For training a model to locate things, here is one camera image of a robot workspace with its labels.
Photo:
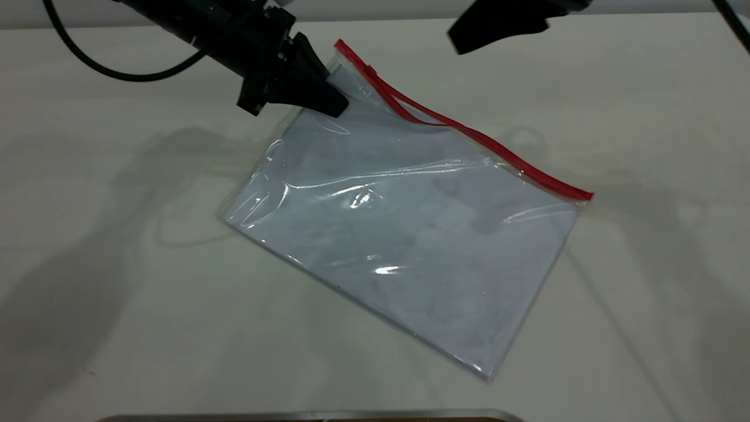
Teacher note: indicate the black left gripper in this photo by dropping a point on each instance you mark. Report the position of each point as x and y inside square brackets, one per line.
[266, 58]

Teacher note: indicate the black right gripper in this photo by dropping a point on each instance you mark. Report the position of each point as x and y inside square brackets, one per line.
[565, 6]

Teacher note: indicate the red zipper slider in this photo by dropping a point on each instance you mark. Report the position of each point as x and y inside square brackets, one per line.
[371, 71]

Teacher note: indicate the clear plastic zipper bag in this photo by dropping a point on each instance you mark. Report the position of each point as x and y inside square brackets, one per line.
[410, 234]

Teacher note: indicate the grey metal bar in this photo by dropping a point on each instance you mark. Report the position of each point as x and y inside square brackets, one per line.
[293, 417]

